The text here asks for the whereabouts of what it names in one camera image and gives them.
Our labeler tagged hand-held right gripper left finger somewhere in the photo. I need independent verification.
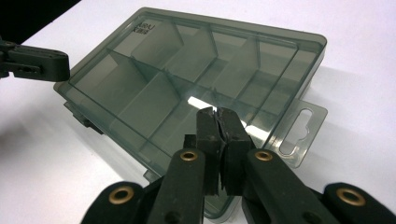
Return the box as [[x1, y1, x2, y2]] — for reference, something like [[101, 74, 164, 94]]
[[146, 106, 226, 224]]

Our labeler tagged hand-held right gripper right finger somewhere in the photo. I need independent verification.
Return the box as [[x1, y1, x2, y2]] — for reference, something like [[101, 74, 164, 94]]
[[218, 106, 340, 224]]

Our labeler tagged grey translucent plastic compartment box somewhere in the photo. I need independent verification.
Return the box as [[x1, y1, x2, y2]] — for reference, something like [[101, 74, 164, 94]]
[[53, 7, 329, 223]]

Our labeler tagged white board sheet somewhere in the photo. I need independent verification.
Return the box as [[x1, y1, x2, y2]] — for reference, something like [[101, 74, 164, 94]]
[[0, 0, 396, 224]]

